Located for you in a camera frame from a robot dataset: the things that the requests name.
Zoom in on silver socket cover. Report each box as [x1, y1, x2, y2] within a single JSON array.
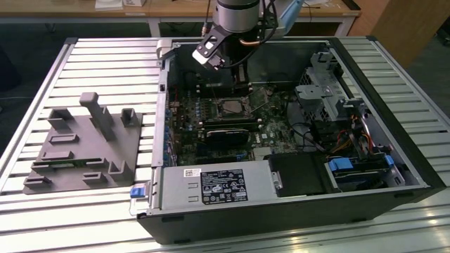
[[244, 86, 274, 106]]

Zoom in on silver CPU chip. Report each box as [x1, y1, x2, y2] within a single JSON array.
[[220, 101, 244, 113]]

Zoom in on silver wire locking lever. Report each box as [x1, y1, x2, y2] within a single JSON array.
[[251, 102, 274, 114]]

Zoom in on CPU socket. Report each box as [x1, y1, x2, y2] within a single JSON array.
[[210, 96, 256, 119]]

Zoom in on RAM slot black latches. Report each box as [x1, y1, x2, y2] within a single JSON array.
[[203, 116, 262, 121], [204, 122, 262, 128]]

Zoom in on RAM slot white latches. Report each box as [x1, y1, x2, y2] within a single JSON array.
[[204, 125, 262, 131], [203, 119, 262, 124]]

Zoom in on grey case hinge block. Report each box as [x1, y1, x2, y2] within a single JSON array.
[[155, 39, 176, 61]]

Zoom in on silver drive cage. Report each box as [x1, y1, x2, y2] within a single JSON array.
[[294, 51, 366, 123]]

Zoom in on green motherboard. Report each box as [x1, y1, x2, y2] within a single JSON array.
[[165, 83, 300, 169]]

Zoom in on graphics card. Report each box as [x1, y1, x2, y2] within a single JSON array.
[[206, 128, 250, 146]]

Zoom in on silver chipset heatsink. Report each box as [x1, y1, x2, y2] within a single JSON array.
[[252, 147, 274, 159]]

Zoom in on wooden cabinet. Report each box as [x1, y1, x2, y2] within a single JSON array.
[[370, 0, 450, 70]]

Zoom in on black disk bay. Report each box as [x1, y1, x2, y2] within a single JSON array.
[[267, 153, 335, 198]]

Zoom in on wooden desk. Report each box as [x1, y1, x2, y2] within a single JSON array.
[[0, 0, 362, 37]]

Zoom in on silver power supply unit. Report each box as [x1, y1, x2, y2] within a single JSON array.
[[153, 166, 272, 211]]

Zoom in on grey parts rack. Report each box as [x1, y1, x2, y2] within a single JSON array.
[[21, 92, 144, 195]]

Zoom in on hard disk in blue carrier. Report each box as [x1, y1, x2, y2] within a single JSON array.
[[324, 154, 396, 192]]

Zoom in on blue release latch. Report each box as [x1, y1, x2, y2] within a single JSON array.
[[128, 183, 148, 199]]

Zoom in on green RAM stick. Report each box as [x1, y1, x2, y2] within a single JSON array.
[[44, 159, 89, 168]]

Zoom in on black PC case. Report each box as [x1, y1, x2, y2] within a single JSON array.
[[135, 35, 447, 245]]

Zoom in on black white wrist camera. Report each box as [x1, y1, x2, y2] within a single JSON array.
[[191, 25, 230, 71]]

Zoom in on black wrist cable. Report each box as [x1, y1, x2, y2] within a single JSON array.
[[230, 0, 282, 70]]

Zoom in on thick black cable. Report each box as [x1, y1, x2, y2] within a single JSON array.
[[284, 99, 335, 156]]

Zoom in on coloured power wire bundle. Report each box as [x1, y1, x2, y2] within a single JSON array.
[[332, 115, 375, 156]]

